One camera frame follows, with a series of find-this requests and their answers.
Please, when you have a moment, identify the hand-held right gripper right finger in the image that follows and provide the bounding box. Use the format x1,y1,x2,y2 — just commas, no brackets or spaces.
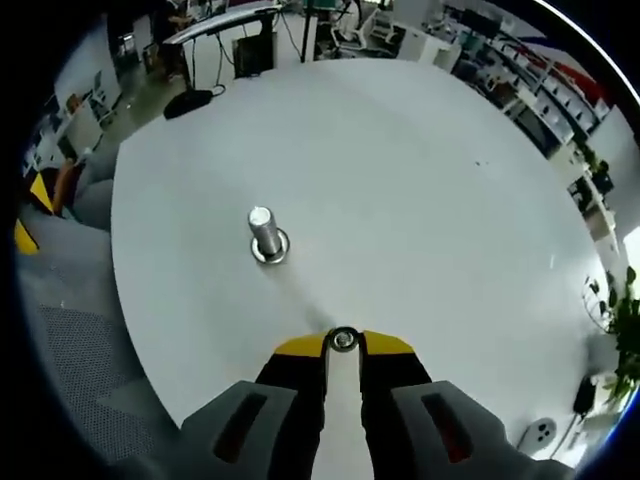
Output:
357,329,576,480

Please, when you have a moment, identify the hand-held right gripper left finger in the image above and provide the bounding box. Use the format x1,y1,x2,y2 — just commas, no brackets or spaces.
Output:
112,332,335,480

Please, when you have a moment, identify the small steel washer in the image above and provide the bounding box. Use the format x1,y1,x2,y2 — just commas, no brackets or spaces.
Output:
330,326,360,352

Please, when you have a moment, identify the black ring washer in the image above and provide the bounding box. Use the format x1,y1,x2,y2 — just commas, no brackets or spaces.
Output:
251,227,291,265

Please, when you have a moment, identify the thick threaded steel stud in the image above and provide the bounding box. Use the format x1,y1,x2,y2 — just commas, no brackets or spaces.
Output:
247,205,291,265

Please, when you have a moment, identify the grey mesh chair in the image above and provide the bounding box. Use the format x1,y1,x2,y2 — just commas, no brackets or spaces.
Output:
14,144,181,471

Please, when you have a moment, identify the black oval object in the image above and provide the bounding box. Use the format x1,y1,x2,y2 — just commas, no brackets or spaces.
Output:
163,89,214,120

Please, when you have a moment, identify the small black device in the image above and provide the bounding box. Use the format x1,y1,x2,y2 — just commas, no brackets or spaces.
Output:
573,374,596,416

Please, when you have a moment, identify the potted green plant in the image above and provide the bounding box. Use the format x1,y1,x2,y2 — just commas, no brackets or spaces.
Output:
582,267,640,406

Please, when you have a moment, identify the white standing desk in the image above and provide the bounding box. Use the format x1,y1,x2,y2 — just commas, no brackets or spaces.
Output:
162,5,284,91

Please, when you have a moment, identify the black computer tower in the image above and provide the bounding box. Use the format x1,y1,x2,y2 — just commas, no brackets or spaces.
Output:
234,34,276,79

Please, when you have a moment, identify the white background counter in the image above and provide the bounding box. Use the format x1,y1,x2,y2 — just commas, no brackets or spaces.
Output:
567,149,634,261

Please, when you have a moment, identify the storage shelving unit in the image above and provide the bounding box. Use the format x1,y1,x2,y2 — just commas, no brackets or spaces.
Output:
449,14,611,151

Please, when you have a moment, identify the white cabinet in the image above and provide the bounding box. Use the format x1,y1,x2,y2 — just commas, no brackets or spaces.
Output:
397,24,464,71

